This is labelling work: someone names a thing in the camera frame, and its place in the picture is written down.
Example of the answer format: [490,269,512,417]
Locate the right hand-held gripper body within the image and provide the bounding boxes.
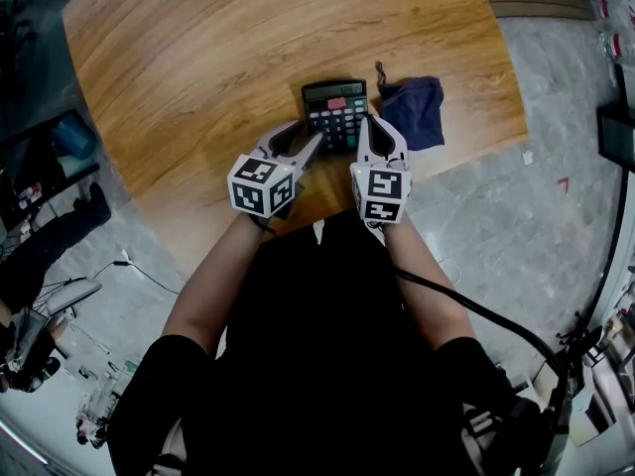
[349,153,415,226]

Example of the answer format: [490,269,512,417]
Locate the person's left forearm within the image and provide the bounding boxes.
[161,210,265,362]

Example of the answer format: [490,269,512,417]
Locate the grey backpack strap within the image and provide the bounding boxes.
[147,416,189,476]
[459,401,503,476]

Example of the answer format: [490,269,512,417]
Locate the thick black cable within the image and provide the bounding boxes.
[394,264,572,476]

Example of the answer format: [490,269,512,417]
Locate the clear plastic bottles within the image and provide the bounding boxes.
[591,0,635,64]

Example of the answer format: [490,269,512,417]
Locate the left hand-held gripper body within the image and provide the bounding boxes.
[226,147,310,219]

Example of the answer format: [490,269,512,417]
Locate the blue foam roller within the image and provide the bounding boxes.
[51,113,96,161]

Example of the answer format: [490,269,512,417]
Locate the black calculator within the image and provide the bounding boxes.
[301,77,371,158]

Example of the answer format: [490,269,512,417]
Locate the thin black adapter cable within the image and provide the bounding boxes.
[90,257,181,298]

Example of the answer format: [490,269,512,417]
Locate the dark blue cloth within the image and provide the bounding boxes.
[374,60,446,153]

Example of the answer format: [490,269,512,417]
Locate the person's right forearm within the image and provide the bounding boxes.
[384,210,478,355]

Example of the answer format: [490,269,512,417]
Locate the black wrist strap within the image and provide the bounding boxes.
[247,212,277,240]

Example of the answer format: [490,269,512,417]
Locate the black flat monitor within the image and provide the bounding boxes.
[594,100,635,174]

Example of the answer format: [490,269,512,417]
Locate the person's black shirt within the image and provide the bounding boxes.
[106,209,543,476]

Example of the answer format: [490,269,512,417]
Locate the white grey rounded device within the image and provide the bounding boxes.
[46,277,104,317]

